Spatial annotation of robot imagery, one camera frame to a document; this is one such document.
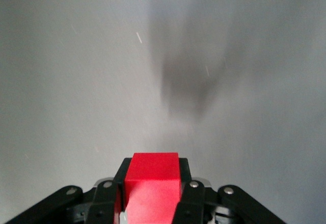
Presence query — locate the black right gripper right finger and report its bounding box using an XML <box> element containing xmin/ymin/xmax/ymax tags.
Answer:
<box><xmin>175</xmin><ymin>157</ymin><xmax>287</xmax><ymax>224</ymax></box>

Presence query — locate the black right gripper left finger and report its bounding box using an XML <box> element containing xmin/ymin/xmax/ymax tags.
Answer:
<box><xmin>4</xmin><ymin>157</ymin><xmax>133</xmax><ymax>224</ymax></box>

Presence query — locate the red cube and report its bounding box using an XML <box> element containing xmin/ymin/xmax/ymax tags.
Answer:
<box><xmin>123</xmin><ymin>152</ymin><xmax>182</xmax><ymax>224</ymax></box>

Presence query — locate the dark grey table mat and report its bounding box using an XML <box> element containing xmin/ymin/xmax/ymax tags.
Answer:
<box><xmin>0</xmin><ymin>0</ymin><xmax>326</xmax><ymax>224</ymax></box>

